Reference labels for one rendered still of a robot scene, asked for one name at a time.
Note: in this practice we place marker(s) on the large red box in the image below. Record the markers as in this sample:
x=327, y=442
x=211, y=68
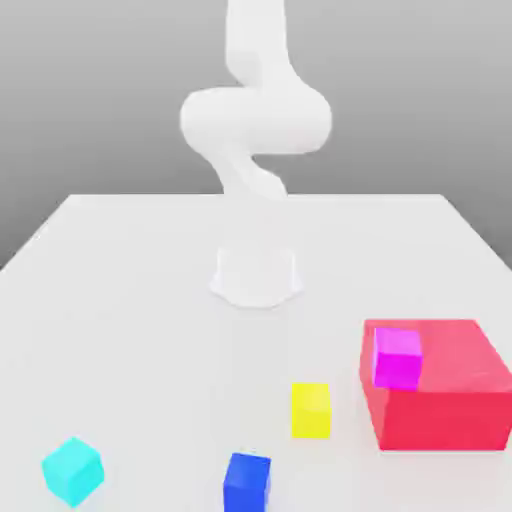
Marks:
x=452, y=416

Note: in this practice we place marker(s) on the small magenta cube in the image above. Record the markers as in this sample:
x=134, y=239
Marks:
x=396, y=368

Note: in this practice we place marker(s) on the small blue cube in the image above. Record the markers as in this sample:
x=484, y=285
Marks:
x=246, y=484

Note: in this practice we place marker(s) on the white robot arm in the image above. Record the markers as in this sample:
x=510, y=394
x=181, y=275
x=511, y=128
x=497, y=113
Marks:
x=256, y=120

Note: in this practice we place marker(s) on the small cyan cube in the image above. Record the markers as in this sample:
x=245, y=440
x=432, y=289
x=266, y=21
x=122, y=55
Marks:
x=72, y=474

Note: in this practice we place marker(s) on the small yellow cube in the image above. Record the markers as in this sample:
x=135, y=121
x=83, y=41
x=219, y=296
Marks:
x=311, y=414

